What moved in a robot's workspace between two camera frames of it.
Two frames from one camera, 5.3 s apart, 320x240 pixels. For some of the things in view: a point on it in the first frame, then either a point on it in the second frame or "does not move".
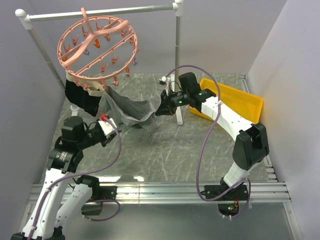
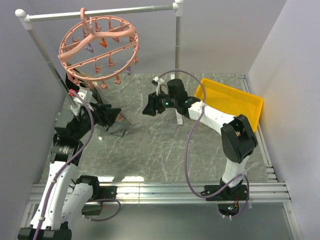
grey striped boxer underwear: x=138 y=112 -> x=122 y=124
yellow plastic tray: x=249 y=107 does not move
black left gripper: x=107 y=138 -> x=105 y=115
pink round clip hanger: x=97 y=49 does not move
